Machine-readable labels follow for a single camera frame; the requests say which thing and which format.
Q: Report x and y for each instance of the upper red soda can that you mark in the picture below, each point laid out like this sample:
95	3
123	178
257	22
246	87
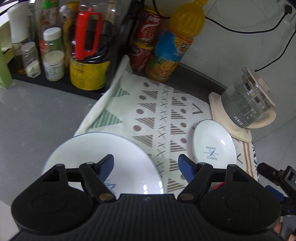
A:
147	26

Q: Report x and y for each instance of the white lidded spice jar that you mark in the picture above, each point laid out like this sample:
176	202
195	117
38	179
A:
54	54

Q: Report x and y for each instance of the glass electric kettle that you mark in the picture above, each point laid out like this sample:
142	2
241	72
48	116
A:
248	101

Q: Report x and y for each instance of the lower red soda can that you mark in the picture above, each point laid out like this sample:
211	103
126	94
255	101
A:
139	54

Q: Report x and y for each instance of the orange juice bottle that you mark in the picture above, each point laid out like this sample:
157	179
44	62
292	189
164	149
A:
186	23

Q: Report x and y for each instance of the black metal kitchen rack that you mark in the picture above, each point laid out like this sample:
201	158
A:
122	38

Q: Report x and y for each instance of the patterned fringed table cloth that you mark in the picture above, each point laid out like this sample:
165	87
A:
158	118

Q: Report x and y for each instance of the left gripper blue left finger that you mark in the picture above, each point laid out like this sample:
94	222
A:
94	175

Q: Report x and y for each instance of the green cardboard box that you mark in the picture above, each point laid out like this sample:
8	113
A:
7	54

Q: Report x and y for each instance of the white wall socket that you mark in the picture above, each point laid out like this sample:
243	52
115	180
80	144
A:
283	4

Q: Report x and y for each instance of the soy sauce bottle red handle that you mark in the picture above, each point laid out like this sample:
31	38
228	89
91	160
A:
95	30

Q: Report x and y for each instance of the red and black bowl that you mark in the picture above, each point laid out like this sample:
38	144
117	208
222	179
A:
218	185

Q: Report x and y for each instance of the clear glass spice jar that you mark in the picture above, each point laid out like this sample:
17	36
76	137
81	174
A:
30	60

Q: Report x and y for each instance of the red soda can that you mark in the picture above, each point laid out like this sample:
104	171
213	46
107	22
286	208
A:
139	54
147	26

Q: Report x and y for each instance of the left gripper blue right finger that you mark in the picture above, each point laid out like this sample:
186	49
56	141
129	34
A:
198	178

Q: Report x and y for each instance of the green cap sauce bottle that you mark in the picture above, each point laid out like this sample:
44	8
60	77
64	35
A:
48	18

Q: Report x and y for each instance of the small white plate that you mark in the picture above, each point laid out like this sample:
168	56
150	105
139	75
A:
213	145

